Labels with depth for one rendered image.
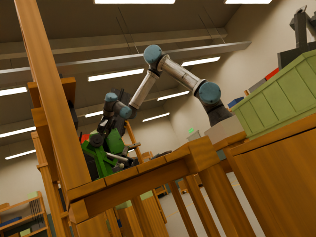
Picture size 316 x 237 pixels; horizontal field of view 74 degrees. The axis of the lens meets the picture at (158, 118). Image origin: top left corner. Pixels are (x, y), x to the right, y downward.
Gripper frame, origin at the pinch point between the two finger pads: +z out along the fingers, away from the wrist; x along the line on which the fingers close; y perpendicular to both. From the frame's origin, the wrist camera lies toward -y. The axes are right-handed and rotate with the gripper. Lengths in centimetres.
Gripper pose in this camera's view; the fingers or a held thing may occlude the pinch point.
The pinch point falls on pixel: (103, 136)
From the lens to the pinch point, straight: 157.6
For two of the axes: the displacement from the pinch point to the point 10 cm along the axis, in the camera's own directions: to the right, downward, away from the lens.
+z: -2.9, 7.4, 6.0
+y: 2.2, -5.6, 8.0
